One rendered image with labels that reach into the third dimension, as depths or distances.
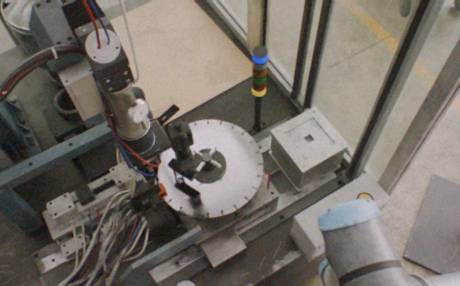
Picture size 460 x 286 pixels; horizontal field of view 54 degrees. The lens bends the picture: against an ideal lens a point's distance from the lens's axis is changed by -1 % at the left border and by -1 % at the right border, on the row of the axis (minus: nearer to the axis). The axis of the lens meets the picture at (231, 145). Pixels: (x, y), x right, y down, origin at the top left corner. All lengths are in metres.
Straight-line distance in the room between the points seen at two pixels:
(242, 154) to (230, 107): 0.38
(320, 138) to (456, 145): 1.37
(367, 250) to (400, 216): 1.62
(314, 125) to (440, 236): 1.14
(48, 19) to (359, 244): 0.72
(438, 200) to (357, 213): 1.69
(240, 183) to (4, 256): 0.80
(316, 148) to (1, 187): 0.93
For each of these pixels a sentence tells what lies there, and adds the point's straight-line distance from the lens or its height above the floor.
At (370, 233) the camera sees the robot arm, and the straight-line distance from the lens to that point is 0.85.
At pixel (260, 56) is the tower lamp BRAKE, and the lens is 1.34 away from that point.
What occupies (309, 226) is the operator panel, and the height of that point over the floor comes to 0.90.
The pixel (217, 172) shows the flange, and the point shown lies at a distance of 1.35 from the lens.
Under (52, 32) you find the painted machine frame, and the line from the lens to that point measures 0.96.
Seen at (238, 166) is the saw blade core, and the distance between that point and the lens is 1.37.
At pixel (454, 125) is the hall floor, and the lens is 2.82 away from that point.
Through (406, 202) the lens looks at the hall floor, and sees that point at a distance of 2.49.
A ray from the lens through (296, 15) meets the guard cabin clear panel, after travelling 1.50.
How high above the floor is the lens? 2.16
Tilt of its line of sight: 60 degrees down
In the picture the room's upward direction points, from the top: 3 degrees counter-clockwise
